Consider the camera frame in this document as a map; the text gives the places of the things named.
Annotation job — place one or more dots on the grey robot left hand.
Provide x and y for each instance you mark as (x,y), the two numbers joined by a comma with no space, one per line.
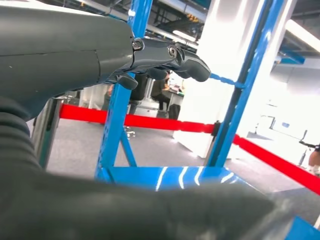
(50,49)

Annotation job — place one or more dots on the blue metal shelf rack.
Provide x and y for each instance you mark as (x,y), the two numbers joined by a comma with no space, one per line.
(112,132)

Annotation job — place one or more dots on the chrome stanchion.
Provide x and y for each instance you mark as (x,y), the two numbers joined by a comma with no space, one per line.
(44,132)
(216,128)

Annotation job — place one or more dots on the red barrier belt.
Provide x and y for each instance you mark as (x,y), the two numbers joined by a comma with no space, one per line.
(155,122)
(280,164)

